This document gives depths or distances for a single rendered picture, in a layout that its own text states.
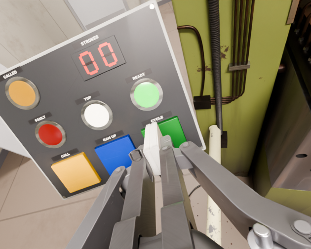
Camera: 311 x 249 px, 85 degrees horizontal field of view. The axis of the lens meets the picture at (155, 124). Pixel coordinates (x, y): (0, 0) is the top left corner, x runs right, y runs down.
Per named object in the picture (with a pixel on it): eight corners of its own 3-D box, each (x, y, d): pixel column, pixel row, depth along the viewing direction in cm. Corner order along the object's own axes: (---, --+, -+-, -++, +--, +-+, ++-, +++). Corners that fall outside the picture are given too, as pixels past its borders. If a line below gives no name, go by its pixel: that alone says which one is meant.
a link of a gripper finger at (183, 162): (161, 163, 14) (196, 150, 13) (159, 137, 18) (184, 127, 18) (168, 177, 14) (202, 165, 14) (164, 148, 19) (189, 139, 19)
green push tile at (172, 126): (190, 149, 33) (178, 116, 31) (154, 162, 34) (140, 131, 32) (188, 145, 35) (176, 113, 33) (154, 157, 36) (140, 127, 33)
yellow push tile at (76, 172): (100, 182, 36) (82, 153, 33) (69, 193, 37) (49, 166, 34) (102, 177, 37) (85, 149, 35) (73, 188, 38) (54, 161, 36)
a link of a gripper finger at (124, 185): (152, 183, 14) (121, 194, 15) (152, 153, 19) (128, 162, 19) (145, 169, 14) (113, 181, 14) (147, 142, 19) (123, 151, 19)
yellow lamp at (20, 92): (36, 107, 29) (13, 89, 26) (19, 108, 31) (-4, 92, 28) (46, 95, 31) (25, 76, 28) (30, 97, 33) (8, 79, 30)
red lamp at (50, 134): (63, 147, 32) (45, 135, 29) (47, 146, 34) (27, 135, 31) (71, 134, 34) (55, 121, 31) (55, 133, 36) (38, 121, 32)
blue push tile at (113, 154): (143, 166, 35) (128, 136, 32) (111, 178, 35) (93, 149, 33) (143, 162, 36) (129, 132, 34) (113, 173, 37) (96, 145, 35)
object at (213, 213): (222, 250, 52) (222, 250, 48) (205, 245, 54) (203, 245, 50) (221, 131, 76) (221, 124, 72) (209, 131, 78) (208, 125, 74)
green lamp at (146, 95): (160, 108, 30) (152, 91, 27) (137, 110, 32) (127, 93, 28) (164, 96, 32) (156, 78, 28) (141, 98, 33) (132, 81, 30)
